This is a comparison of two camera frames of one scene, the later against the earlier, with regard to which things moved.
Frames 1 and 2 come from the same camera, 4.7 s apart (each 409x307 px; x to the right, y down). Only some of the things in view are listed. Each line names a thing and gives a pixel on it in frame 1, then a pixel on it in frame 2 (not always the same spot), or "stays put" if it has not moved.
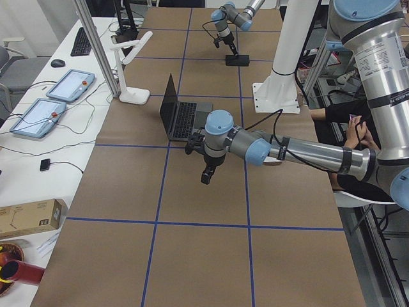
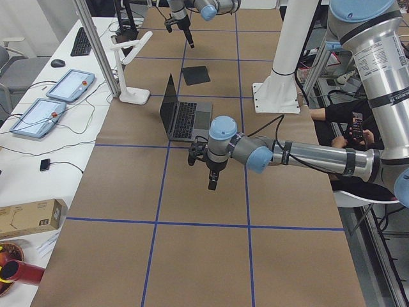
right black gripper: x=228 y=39 to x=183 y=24
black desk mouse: x=57 y=63 stays put
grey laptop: x=180 y=119 stays put
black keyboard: x=82 y=46 stays put
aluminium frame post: x=83 y=9 stays put
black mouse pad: x=238 y=60 to x=195 y=75
